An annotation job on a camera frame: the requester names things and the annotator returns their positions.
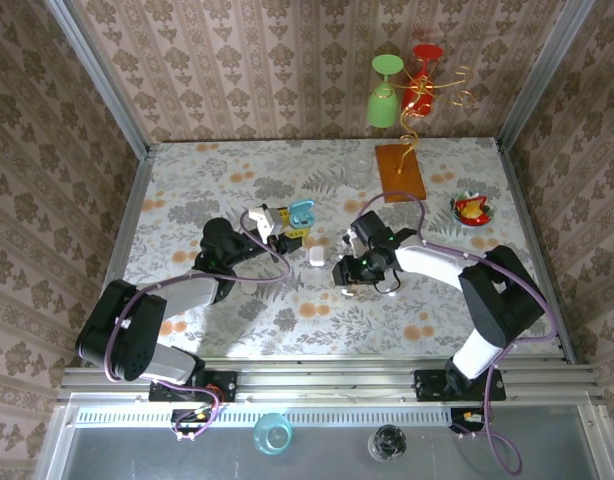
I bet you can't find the blue earbud charging case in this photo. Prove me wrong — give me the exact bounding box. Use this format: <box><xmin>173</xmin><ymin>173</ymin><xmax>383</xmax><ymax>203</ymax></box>
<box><xmin>287</xmin><ymin>198</ymin><xmax>317</xmax><ymax>230</ymax></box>

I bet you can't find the clear glass tumbler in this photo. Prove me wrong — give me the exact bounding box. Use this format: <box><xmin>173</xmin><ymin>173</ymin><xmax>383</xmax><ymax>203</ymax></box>
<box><xmin>344</xmin><ymin>152</ymin><xmax>376</xmax><ymax>189</ymax></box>

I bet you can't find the red yellow wrapped candy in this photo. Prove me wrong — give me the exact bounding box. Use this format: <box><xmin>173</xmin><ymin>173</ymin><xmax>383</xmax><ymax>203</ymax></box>
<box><xmin>454</xmin><ymin>195</ymin><xmax>491</xmax><ymax>224</ymax></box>

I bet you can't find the small patterned bowl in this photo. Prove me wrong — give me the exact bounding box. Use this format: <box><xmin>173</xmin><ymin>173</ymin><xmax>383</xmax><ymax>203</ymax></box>
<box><xmin>449</xmin><ymin>192</ymin><xmax>496</xmax><ymax>229</ymax></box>

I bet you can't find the green wine glass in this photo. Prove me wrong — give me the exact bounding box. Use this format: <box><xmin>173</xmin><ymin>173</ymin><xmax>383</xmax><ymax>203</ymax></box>
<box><xmin>365</xmin><ymin>53</ymin><xmax>406</xmax><ymax>129</ymax></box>

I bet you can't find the dark glass cup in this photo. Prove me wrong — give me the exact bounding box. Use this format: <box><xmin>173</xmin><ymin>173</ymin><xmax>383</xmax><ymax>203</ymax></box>
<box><xmin>367</xmin><ymin>423</ymin><xmax>408</xmax><ymax>461</ymax></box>

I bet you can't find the blue glass cup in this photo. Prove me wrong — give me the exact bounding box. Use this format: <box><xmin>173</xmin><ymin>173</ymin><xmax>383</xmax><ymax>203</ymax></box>
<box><xmin>252</xmin><ymin>412</ymin><xmax>293</xmax><ymax>456</ymax></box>

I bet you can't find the black connector block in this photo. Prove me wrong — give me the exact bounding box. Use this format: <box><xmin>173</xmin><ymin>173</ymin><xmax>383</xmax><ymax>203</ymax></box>
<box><xmin>170</xmin><ymin>407</ymin><xmax>214</xmax><ymax>435</ymax></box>
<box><xmin>449</xmin><ymin>407</ymin><xmax>489</xmax><ymax>435</ymax></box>

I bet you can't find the red wine glass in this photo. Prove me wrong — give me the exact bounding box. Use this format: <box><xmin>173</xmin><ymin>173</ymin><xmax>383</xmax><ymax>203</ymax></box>
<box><xmin>400</xmin><ymin>43</ymin><xmax>446</xmax><ymax>119</ymax></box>

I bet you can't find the grey metal shelf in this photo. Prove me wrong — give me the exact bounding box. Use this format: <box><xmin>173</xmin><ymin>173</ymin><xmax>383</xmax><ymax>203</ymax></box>
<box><xmin>34</xmin><ymin>402</ymin><xmax>614</xmax><ymax>480</ymax></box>

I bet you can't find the aluminium front frame rail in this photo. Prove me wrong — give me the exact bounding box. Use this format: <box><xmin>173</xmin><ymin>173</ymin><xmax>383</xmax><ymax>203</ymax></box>
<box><xmin>56</xmin><ymin>357</ymin><xmax>608</xmax><ymax>404</ymax></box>

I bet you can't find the aluminium side rail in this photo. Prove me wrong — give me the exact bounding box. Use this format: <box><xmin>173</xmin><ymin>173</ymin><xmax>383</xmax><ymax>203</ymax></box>
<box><xmin>79</xmin><ymin>144</ymin><xmax>156</xmax><ymax>361</ymax></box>
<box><xmin>494</xmin><ymin>137</ymin><xmax>578</xmax><ymax>364</ymax></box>

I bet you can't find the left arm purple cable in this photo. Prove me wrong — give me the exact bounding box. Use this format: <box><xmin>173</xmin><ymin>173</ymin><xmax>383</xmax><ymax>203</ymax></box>
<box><xmin>102</xmin><ymin>208</ymin><xmax>293</xmax><ymax>441</ymax></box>

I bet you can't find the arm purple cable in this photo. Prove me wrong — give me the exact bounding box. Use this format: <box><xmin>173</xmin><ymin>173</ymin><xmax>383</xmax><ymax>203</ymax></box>
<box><xmin>359</xmin><ymin>190</ymin><xmax>561</xmax><ymax>476</ymax></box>
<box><xmin>102</xmin><ymin>208</ymin><xmax>293</xmax><ymax>441</ymax></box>

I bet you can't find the gold wire rack wooden base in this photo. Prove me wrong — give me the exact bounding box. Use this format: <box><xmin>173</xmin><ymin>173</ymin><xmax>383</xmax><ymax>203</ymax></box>
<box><xmin>374</xmin><ymin>63</ymin><xmax>477</xmax><ymax>204</ymax></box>

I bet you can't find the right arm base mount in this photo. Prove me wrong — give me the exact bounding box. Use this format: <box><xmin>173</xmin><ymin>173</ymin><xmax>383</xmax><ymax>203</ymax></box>
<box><xmin>414</xmin><ymin>368</ymin><xmax>507</xmax><ymax>403</ymax></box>

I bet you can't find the perforated metal cable strip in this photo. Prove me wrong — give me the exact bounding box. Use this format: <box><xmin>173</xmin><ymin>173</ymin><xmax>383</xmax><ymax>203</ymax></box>
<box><xmin>74</xmin><ymin>407</ymin><xmax>488</xmax><ymax>427</ymax></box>

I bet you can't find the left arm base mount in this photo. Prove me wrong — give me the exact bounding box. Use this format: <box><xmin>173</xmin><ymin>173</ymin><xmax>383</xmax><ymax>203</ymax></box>
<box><xmin>149</xmin><ymin>369</ymin><xmax>238</xmax><ymax>404</ymax></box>

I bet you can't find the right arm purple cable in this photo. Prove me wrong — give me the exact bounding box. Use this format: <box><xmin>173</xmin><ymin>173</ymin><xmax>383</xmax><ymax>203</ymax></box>
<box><xmin>359</xmin><ymin>190</ymin><xmax>561</xmax><ymax>476</ymax></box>

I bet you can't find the aluminium frame post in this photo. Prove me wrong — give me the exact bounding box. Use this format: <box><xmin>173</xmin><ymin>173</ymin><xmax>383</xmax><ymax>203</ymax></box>
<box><xmin>46</xmin><ymin>0</ymin><xmax>153</xmax><ymax>159</ymax></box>
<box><xmin>496</xmin><ymin>0</ymin><xmax>596</xmax><ymax>146</ymax></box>

